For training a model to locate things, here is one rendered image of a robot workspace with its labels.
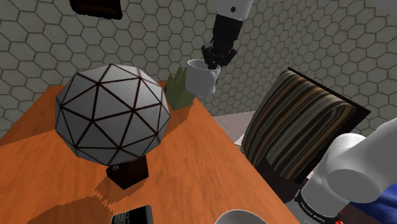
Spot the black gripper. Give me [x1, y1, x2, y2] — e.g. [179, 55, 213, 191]
[201, 13, 244, 71]

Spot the white mug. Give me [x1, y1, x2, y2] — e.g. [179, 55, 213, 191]
[185, 58, 222, 97]

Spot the olive green angular object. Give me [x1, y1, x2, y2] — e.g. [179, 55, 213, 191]
[163, 66, 197, 112]

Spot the orange wooden table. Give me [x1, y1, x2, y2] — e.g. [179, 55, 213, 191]
[0, 80, 301, 224]

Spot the white geodesic lamp dark base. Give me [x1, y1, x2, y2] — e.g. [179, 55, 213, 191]
[55, 63, 172, 191]

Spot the white bowl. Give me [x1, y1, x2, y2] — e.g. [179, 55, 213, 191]
[213, 209, 269, 224]

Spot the black keypad phone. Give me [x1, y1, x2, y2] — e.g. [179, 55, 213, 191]
[110, 204, 155, 224]

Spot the blue robot stand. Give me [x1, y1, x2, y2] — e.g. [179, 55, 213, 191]
[349, 182, 397, 224]

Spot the striped chair with dark frame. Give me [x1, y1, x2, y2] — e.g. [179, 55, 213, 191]
[240, 67, 372, 204]

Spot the dark framed wall picture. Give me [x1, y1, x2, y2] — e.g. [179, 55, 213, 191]
[68, 0, 123, 20]

